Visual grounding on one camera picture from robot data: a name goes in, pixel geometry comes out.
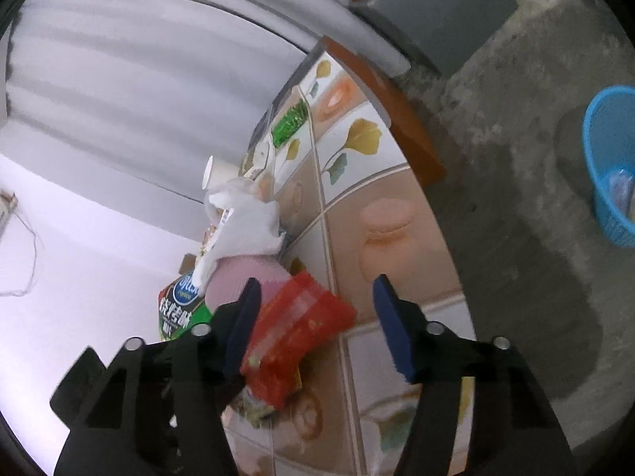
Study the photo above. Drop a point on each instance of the small green snack packet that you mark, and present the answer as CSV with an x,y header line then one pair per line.
x,y
287,126

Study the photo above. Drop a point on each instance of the brown wooden table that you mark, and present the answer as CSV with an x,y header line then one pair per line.
x,y
407,129

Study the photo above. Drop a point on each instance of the brown cardboard piece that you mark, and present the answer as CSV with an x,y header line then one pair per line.
x,y
187,263

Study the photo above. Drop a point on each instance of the green potato chips bag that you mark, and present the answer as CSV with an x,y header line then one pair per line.
x,y
178,312

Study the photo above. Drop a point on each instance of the red snack packet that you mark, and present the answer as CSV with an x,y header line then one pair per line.
x,y
297,327

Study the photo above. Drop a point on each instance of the white crumpled plastic bag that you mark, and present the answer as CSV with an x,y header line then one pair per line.
x,y
248,228

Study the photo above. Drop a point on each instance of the grey curtain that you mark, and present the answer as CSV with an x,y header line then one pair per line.
x,y
124,84

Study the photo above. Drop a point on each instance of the ginkgo-patterned tablecloth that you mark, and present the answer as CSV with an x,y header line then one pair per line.
x,y
382,183

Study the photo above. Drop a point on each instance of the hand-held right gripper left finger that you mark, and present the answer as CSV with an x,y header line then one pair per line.
x,y
243,327

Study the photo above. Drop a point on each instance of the white paper cup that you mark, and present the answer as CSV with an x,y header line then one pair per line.
x,y
216,173

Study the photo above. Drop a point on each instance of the grey cabinet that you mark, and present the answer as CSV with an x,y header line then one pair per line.
x,y
436,10

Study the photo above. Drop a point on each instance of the pink packet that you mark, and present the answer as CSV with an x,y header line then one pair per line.
x,y
233,277

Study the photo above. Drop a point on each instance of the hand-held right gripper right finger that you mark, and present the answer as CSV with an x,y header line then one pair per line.
x,y
392,327

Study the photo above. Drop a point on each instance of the blue plastic basket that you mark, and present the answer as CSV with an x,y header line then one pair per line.
x,y
603,193

